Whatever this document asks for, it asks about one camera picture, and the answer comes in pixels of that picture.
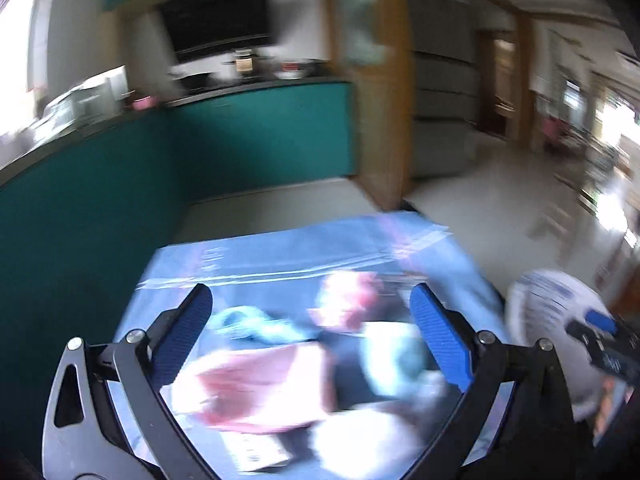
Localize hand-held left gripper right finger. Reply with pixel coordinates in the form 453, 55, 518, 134
409, 282, 596, 480

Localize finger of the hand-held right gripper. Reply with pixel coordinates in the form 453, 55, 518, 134
565, 310, 623, 356

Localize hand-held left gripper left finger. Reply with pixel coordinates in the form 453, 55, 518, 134
42, 282, 216, 480

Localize blue snack packet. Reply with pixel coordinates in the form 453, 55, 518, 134
362, 320, 453, 413

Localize white printed woven sack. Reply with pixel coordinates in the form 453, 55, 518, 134
505, 269, 640, 441

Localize blue cloth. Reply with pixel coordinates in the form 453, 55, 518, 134
212, 307, 321, 348

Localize pink packet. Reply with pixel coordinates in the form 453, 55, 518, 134
192, 342, 336, 433

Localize pink plastic bag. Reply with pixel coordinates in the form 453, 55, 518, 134
310, 272, 383, 333

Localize table with blue cloth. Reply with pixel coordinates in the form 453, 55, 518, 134
107, 212, 516, 480

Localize white crumpled wrapper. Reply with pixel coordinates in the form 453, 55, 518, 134
307, 400, 451, 480

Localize white printed paper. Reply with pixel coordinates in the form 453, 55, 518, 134
220, 432, 293, 473

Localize teal base cabinets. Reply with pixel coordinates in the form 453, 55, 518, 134
0, 80, 358, 341

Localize black wok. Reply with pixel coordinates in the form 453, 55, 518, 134
172, 72, 221, 92

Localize white dish rack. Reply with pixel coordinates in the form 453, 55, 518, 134
32, 67, 128, 136

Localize steel cooking pot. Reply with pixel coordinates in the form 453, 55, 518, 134
232, 47, 256, 73

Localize pan with lid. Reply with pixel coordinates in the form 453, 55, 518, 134
275, 60, 307, 80

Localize grey refrigerator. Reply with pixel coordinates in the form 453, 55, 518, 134
405, 0, 481, 181

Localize bright window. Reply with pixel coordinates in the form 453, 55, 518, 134
0, 0, 43, 136

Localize wooden door frame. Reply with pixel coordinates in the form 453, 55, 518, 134
325, 0, 416, 211

